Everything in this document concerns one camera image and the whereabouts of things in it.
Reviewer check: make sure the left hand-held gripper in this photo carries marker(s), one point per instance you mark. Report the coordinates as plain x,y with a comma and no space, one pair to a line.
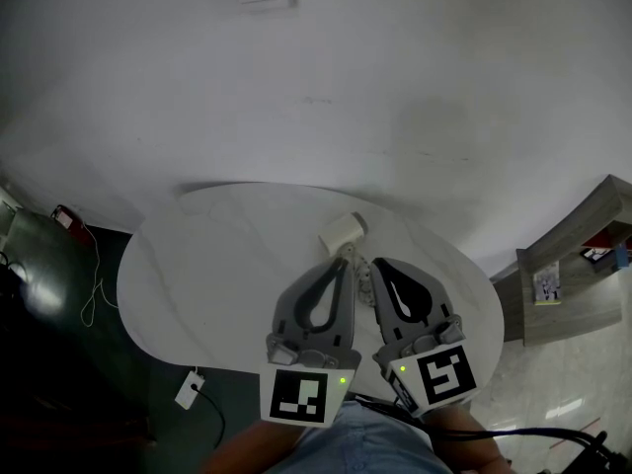
296,393

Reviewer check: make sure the person's left forearm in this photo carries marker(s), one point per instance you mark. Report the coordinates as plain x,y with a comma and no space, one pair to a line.
257,447

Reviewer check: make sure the red flat item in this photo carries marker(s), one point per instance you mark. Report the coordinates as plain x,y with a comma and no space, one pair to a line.
602,239

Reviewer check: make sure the person's light blue shirt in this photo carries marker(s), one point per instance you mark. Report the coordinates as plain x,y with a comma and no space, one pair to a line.
355,442

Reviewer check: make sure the white marble table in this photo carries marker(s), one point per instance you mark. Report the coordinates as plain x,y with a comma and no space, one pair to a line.
222,274

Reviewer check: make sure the white power strip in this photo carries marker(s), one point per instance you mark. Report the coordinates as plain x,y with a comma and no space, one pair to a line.
189,390

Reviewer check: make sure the black equipment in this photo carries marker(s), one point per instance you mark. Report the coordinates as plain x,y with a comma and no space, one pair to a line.
607,454

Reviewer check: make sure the red and black device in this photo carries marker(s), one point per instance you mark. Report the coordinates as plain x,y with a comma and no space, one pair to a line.
69,220

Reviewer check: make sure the blue small item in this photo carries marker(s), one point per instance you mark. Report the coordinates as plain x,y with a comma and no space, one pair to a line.
622,257

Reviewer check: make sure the black and white small box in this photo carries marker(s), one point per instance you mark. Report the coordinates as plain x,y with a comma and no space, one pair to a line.
595,255

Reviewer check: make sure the person's right forearm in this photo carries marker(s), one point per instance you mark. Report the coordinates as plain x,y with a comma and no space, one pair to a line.
464,454

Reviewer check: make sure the white printed box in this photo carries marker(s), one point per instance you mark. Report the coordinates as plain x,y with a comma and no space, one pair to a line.
547,284

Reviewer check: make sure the grey wooden shelf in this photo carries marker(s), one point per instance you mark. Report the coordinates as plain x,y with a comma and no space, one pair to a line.
568,309

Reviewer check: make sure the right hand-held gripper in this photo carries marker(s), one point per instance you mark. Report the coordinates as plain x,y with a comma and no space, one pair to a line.
444,373

